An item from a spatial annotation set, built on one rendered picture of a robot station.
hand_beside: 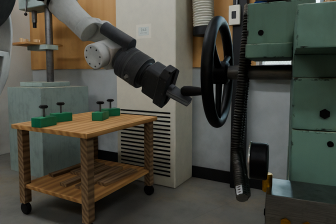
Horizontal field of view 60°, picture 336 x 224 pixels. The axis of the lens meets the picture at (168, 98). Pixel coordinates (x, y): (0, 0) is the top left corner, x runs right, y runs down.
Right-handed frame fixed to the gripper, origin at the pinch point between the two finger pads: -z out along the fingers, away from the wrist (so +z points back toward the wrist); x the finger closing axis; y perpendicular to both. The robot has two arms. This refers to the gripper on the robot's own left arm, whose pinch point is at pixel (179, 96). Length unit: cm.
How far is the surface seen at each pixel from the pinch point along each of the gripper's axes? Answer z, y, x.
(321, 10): -17.5, -7.1, 34.1
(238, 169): -20.7, -6.2, -3.1
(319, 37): -19.1, -8.6, 31.5
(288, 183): -28.3, -11.9, 8.2
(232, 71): -6.8, 12.0, 5.7
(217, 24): 0.7, 10.5, 15.9
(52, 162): 94, 29, -165
